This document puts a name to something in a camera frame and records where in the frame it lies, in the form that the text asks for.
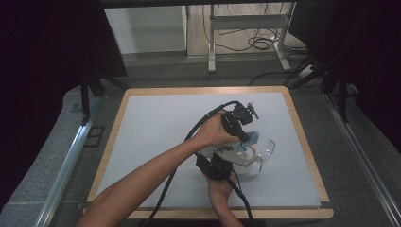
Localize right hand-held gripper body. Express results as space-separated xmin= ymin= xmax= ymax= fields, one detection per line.
xmin=195 ymin=144 xmax=253 ymax=182

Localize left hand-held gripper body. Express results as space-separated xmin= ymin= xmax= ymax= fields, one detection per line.
xmin=220 ymin=100 xmax=260 ymax=140

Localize person's right hand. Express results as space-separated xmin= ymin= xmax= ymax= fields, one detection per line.
xmin=205 ymin=171 xmax=239 ymax=213

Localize person's left hand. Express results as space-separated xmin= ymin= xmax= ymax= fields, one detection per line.
xmin=191 ymin=110 xmax=241 ymax=151

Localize white table mat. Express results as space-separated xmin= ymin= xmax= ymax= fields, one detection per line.
xmin=91 ymin=92 xmax=323 ymax=210

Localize white power strip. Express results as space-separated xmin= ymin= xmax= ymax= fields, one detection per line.
xmin=296 ymin=63 xmax=317 ymax=80

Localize black tripod stand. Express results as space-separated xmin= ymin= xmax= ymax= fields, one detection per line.
xmin=284 ymin=54 xmax=352 ymax=124
xmin=79 ymin=73 xmax=130 ymax=126

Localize white cabinet panel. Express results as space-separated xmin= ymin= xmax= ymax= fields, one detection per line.
xmin=103 ymin=5 xmax=189 ymax=55

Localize dark curtain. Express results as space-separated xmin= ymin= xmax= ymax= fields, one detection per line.
xmin=0 ymin=0 xmax=129 ymax=210
xmin=288 ymin=0 xmax=401 ymax=153

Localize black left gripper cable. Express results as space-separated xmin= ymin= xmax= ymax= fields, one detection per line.
xmin=137 ymin=100 xmax=241 ymax=227

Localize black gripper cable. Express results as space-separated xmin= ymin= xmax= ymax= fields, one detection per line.
xmin=137 ymin=100 xmax=241 ymax=227
xmin=224 ymin=167 xmax=254 ymax=222

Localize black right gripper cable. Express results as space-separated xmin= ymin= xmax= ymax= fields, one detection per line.
xmin=224 ymin=167 xmax=254 ymax=222

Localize tangle of black floor cables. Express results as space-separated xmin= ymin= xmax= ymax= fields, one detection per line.
xmin=201 ymin=3 xmax=310 ymax=64

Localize white metal desk frame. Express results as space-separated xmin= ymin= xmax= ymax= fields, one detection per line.
xmin=207 ymin=2 xmax=296 ymax=74

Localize aluminium rail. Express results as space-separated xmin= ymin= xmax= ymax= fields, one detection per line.
xmin=33 ymin=95 xmax=102 ymax=227
xmin=323 ymin=92 xmax=401 ymax=227

